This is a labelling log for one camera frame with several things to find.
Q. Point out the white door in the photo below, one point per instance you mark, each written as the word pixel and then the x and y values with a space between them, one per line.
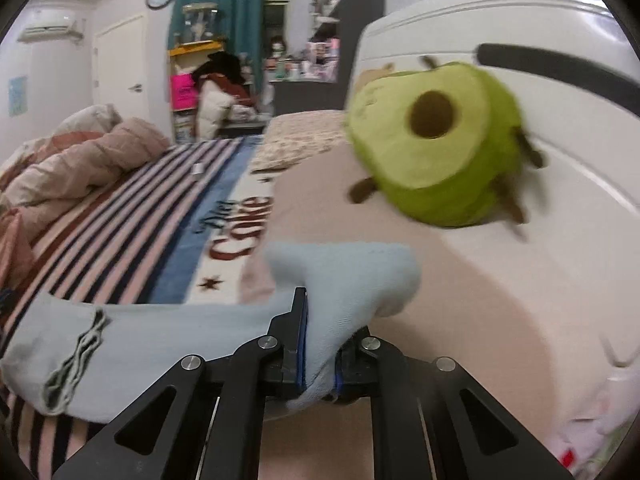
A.
pixel 119 67

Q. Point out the pink bag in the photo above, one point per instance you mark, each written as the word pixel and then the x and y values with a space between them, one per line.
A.
pixel 183 93

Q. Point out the tan plush toy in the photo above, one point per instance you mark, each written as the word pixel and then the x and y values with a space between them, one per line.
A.
pixel 367 76

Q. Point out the yellow shelf unit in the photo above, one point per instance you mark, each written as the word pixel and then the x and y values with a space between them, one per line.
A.
pixel 182 60

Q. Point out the striped Diet Coke blanket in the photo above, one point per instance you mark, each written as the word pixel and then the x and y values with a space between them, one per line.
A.
pixel 162 235

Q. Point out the light blue pants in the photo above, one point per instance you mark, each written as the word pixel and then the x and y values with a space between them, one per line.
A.
pixel 90 361

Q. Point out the pink knitted pillow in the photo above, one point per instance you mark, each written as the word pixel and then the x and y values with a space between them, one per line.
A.
pixel 400 319

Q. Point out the floral pillow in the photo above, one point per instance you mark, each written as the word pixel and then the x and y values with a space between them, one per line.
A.
pixel 291 138

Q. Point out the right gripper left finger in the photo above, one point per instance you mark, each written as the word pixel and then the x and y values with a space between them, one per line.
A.
pixel 202 419

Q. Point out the green avocado plush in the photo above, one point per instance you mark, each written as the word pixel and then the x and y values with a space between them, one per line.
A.
pixel 445 145

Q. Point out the wall air conditioner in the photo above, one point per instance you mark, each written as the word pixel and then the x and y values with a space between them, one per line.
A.
pixel 51 31

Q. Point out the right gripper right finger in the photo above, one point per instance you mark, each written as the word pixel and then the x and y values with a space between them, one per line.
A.
pixel 434 420

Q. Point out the teal curtain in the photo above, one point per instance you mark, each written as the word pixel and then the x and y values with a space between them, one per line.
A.
pixel 239 22

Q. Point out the blue wall poster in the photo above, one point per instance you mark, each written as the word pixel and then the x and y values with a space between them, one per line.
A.
pixel 18 96

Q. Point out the pink checked duvet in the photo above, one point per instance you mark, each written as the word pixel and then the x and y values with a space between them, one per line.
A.
pixel 50 178

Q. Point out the cream puffer jacket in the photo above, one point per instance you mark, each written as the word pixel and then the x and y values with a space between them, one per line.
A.
pixel 220 102

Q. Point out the dark desk with clutter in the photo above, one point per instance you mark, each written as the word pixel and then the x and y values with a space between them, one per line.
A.
pixel 311 56

